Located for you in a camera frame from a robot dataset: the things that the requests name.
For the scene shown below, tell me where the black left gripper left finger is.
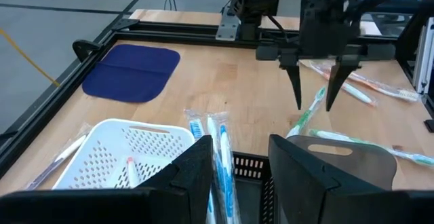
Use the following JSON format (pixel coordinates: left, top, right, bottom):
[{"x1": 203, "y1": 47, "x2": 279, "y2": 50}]
[{"x1": 138, "y1": 134, "x2": 214, "y2": 224}]

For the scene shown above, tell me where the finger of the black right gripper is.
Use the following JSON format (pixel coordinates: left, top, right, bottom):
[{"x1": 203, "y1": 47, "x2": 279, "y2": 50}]
[
  {"x1": 325, "y1": 56, "x2": 361, "y2": 113},
  {"x1": 283, "y1": 64, "x2": 303, "y2": 111}
]

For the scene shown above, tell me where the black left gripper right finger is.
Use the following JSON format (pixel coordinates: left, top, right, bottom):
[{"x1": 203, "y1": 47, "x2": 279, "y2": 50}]
[{"x1": 268, "y1": 134, "x2": 387, "y2": 224}]

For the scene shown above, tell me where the blue toothbrush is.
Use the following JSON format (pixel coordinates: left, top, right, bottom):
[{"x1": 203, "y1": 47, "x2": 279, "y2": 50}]
[
  {"x1": 184, "y1": 108, "x2": 205, "y2": 142},
  {"x1": 205, "y1": 112, "x2": 224, "y2": 224},
  {"x1": 216, "y1": 111, "x2": 242, "y2": 224}
]

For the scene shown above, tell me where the green toothbrush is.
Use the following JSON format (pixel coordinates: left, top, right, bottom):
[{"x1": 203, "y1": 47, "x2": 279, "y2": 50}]
[
  {"x1": 285, "y1": 86, "x2": 327, "y2": 139},
  {"x1": 309, "y1": 128, "x2": 434, "y2": 168}
]

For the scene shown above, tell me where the white perforated plastic basket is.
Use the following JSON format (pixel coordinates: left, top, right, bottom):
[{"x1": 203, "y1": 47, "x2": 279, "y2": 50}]
[{"x1": 52, "y1": 117, "x2": 196, "y2": 191}]

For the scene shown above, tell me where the purple toothbrush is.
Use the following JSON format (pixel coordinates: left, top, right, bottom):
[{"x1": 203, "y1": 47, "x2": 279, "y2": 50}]
[{"x1": 25, "y1": 124, "x2": 92, "y2": 191}]

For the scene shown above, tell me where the black perforated plastic basket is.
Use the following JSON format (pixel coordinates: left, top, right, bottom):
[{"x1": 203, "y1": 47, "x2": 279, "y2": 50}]
[{"x1": 212, "y1": 151, "x2": 277, "y2": 224}]

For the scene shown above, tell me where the smoky translucent grey bin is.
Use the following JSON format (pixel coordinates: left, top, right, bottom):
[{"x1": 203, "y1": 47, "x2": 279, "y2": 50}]
[{"x1": 286, "y1": 134, "x2": 398, "y2": 191}]

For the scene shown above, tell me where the silver mounting plate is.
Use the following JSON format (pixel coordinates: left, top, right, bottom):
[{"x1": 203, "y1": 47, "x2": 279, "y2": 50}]
[{"x1": 215, "y1": 8, "x2": 240, "y2": 42}]

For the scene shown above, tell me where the silver aluminium extrusion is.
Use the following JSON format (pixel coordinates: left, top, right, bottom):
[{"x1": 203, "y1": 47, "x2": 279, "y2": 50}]
[{"x1": 412, "y1": 16, "x2": 434, "y2": 96}]

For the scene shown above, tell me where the dark blue fabric mat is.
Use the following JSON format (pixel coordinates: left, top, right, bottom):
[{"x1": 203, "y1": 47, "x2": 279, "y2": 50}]
[{"x1": 82, "y1": 43, "x2": 181, "y2": 104}]

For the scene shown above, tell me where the black clamp handle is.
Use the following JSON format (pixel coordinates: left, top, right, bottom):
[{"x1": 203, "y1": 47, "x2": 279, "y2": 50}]
[{"x1": 72, "y1": 39, "x2": 103, "y2": 62}]

